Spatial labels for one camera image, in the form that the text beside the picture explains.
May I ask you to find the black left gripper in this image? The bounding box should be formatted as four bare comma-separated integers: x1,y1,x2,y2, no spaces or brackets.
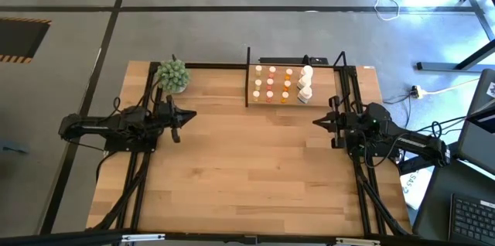
165,94,198,144

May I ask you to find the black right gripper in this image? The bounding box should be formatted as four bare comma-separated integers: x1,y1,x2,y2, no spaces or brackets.
312,96,365,150

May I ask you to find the large white bottle blue label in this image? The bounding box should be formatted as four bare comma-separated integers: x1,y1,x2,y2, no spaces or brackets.
296,74,312,90

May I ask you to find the green succulent in grey pot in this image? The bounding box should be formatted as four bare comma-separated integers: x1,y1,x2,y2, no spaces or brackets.
155,59,191,94

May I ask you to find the black box behind table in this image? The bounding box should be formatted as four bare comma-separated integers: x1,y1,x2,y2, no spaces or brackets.
258,56,329,66

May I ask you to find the grey desk leg bar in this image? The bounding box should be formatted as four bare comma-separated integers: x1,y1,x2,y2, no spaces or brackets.
398,141,461,176

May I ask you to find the white power strip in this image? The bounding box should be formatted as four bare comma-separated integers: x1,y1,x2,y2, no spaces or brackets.
410,85,428,99

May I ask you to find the white printed paper sheet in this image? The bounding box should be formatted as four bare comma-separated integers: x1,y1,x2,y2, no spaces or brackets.
400,156,434,210

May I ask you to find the dark grey closed laptop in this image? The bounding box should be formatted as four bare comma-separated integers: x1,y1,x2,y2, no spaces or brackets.
458,68,495,174

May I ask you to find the black laptop with keyboard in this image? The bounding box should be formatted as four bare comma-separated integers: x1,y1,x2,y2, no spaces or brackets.
412,155,495,246

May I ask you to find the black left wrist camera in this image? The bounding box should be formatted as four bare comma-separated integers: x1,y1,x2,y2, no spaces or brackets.
148,109,168,130

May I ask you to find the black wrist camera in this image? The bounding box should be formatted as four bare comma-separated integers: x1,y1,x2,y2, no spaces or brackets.
363,101,392,125
148,109,168,130

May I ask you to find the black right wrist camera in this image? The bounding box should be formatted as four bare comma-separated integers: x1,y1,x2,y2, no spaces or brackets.
363,101,392,125

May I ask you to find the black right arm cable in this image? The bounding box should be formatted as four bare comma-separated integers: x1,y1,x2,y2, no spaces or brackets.
357,133,407,170

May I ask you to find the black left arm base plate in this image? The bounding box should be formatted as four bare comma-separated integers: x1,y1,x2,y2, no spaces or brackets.
96,121,159,153

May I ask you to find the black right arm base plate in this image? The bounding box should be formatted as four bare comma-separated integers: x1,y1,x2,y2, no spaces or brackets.
345,126,401,160

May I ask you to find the silver metal bracket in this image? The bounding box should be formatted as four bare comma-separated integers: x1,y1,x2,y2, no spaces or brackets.
121,233,166,243
335,237,381,246

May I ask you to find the black desk leg frame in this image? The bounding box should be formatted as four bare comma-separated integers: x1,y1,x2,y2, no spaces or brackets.
416,0,495,72

